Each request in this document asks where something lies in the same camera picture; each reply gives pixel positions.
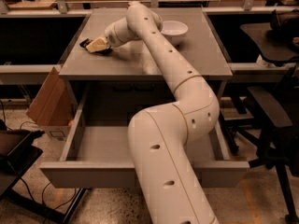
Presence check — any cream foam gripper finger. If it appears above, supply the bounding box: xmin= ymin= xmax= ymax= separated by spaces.
xmin=86 ymin=37 xmax=110 ymax=53

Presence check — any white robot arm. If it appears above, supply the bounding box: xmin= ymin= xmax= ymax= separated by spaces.
xmin=87 ymin=1 xmax=220 ymax=224

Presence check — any grey open top drawer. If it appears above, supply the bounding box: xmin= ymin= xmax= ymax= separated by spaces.
xmin=40 ymin=82 xmax=249 ymax=189

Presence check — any white ceramic bowl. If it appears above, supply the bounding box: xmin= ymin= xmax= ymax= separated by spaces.
xmin=161 ymin=21 xmax=189 ymax=46

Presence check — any brown cardboard box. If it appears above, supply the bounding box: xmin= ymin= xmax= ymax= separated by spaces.
xmin=25 ymin=66 xmax=76 ymax=142

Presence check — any grey cabinet counter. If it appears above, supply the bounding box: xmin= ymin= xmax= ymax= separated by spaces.
xmin=60 ymin=8 xmax=232 ymax=80

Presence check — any black cart at left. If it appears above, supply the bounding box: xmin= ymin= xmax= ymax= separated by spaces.
xmin=0 ymin=130 xmax=86 ymax=224

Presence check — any black office chair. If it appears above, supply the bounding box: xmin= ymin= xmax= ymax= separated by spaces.
xmin=228 ymin=9 xmax=299 ymax=224

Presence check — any black floor cable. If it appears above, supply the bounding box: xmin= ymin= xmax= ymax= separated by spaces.
xmin=18 ymin=177 xmax=78 ymax=224

